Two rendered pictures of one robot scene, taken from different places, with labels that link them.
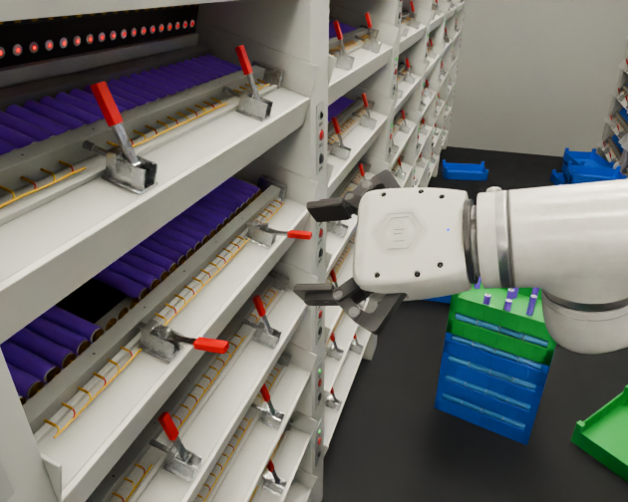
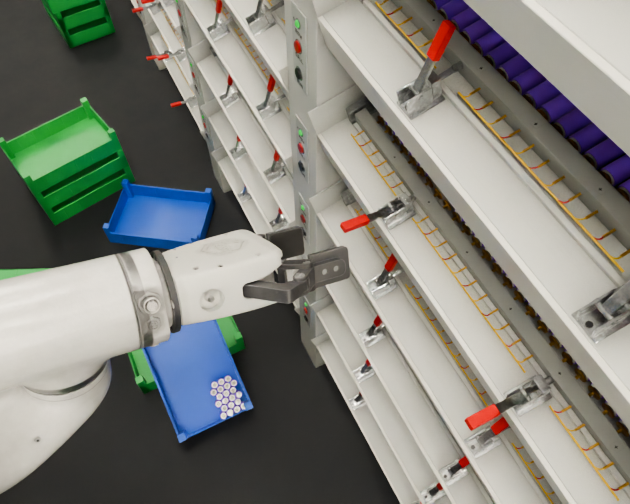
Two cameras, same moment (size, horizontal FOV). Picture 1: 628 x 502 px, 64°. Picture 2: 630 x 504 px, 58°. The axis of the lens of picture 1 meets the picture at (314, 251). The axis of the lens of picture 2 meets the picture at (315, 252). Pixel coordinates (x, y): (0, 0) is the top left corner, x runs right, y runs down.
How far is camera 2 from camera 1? 0.73 m
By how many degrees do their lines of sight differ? 86
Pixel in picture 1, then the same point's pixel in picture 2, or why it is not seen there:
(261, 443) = (432, 443)
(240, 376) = (443, 379)
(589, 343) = not seen: hidden behind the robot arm
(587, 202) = (45, 274)
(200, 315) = (420, 259)
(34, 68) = not seen: hidden behind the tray
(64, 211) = (387, 55)
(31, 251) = (349, 36)
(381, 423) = not seen: outside the picture
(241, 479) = (408, 401)
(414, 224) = (210, 251)
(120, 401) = (362, 175)
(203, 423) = (409, 319)
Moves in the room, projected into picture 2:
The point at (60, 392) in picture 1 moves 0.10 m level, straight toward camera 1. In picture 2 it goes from (371, 134) to (298, 123)
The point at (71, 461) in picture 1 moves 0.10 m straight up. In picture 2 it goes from (336, 143) to (339, 87)
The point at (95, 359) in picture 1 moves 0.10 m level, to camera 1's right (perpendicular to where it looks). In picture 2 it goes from (389, 156) to (336, 199)
